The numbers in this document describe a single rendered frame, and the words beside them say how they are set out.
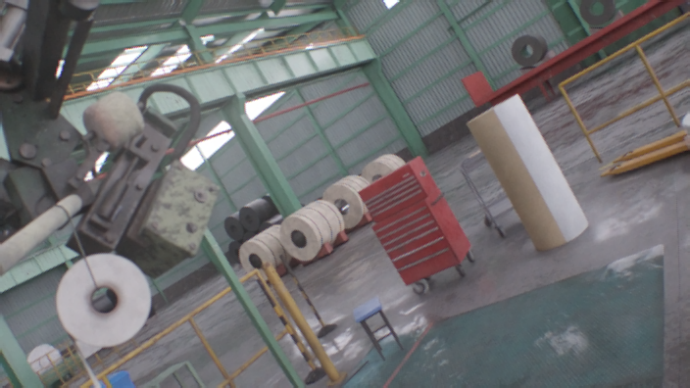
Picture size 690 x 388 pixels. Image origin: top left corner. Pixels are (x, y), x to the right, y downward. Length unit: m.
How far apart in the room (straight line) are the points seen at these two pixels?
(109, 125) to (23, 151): 0.17
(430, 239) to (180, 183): 4.14
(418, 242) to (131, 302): 4.36
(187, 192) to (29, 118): 0.35
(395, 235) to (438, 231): 0.46
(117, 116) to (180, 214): 0.24
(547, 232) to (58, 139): 4.06
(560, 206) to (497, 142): 0.76
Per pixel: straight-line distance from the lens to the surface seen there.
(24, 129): 1.12
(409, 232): 5.12
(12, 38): 1.12
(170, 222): 1.06
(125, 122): 1.12
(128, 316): 0.95
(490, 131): 4.45
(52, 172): 1.08
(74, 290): 0.96
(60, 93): 1.10
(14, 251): 0.81
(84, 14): 0.82
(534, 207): 4.55
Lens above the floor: 1.42
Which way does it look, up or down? 1 degrees down
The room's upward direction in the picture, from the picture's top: 31 degrees counter-clockwise
